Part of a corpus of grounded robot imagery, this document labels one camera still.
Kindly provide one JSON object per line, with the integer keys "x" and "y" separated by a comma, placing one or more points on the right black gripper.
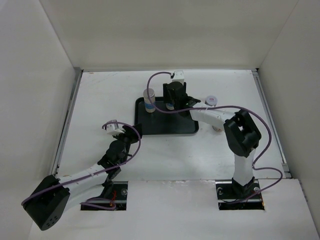
{"x": 167, "y": 98}

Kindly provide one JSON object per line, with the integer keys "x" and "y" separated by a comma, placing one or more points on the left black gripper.
{"x": 130, "y": 133}

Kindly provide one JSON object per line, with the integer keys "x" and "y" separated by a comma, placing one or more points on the white bottle blue label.
{"x": 169, "y": 106}
{"x": 149, "y": 100}

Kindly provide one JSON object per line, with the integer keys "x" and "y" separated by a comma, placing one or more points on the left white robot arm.
{"x": 55, "y": 195}

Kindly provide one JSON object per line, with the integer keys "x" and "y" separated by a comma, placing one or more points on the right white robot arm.
{"x": 241, "y": 132}

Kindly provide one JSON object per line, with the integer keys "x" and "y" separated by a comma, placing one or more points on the black plastic tray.
{"x": 158, "y": 123}

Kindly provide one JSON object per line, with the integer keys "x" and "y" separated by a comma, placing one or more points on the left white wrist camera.
{"x": 112, "y": 128}

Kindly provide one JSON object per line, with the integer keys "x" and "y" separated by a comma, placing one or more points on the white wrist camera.
{"x": 112, "y": 128}
{"x": 177, "y": 76}

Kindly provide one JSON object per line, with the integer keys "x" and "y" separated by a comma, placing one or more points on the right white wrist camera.
{"x": 177, "y": 76}

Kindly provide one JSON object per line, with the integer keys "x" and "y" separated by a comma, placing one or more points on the left metal table rail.
{"x": 57, "y": 156}

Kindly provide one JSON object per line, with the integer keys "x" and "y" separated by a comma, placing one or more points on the metal table rail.
{"x": 57, "y": 156}
{"x": 285, "y": 167}

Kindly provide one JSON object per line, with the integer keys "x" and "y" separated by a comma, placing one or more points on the right metal table rail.
{"x": 285, "y": 167}

